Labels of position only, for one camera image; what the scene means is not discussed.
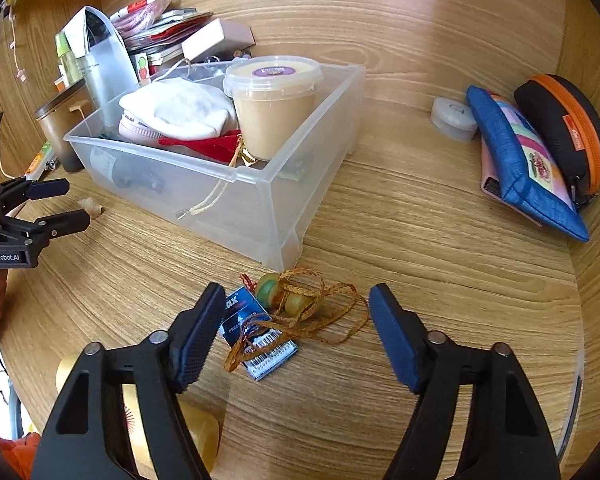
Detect orange and green tube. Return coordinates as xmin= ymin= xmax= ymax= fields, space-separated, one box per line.
xmin=25 ymin=140 xmax=57 ymax=182

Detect white drawstring pouch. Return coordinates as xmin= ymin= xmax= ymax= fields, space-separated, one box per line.
xmin=119 ymin=79 xmax=239 ymax=142

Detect white cable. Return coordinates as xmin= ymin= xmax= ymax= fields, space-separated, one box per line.
xmin=0 ymin=2 xmax=31 ymax=176

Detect brown cylindrical canister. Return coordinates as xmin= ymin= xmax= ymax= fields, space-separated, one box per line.
xmin=35 ymin=82 xmax=94 ymax=174

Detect jade bead cord charm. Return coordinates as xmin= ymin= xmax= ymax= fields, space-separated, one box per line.
xmin=224 ymin=268 xmax=371 ymax=374

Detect round white container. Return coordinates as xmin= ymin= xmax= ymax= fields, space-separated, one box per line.
xmin=430 ymin=97 xmax=479 ymax=142

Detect white cardboard box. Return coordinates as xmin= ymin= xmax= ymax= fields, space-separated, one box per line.
xmin=181 ymin=18 xmax=256 ymax=61

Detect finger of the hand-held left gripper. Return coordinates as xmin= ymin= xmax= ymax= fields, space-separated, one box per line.
xmin=0 ymin=177 xmax=72 ymax=213
xmin=4 ymin=209 xmax=92 ymax=243

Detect small blue card packet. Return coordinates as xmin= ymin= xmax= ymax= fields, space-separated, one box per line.
xmin=220 ymin=287 xmax=300 ymax=381

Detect red velvet pouch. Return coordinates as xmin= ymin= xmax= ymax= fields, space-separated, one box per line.
xmin=158 ymin=130 xmax=253 ymax=167

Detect pink case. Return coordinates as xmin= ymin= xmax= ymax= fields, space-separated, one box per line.
xmin=118 ymin=111 xmax=167 ymax=142

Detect clear plastic storage bin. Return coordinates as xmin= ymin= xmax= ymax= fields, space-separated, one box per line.
xmin=63 ymin=60 xmax=367 ymax=272

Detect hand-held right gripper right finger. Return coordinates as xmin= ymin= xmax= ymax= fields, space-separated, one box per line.
xmin=369 ymin=283 xmax=563 ymax=480

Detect beige plastic jar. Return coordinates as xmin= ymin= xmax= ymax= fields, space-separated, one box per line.
xmin=223 ymin=55 xmax=325 ymax=162

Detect black and orange zip case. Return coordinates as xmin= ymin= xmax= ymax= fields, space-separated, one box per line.
xmin=513 ymin=74 xmax=600 ymax=209

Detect stack of books and packets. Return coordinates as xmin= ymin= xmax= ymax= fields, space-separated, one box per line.
xmin=109 ymin=0 xmax=216 ymax=67

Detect wooden desktop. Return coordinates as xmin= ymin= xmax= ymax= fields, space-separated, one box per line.
xmin=0 ymin=55 xmax=590 ymax=480

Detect small green glass bottle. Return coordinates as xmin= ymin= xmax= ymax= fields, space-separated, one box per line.
xmin=90 ymin=147 xmax=164 ymax=192

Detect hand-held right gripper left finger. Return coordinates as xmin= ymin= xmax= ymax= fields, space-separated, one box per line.
xmin=30 ymin=282 xmax=227 ymax=480

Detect gold sunscreen bottle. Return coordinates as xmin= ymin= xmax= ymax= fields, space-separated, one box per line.
xmin=55 ymin=354 xmax=222 ymax=480

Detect blue patchwork pencil pouch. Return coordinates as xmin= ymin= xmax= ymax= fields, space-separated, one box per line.
xmin=466 ymin=85 xmax=590 ymax=242

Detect green spray bottle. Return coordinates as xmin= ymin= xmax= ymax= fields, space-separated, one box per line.
xmin=55 ymin=31 xmax=84 ymax=87

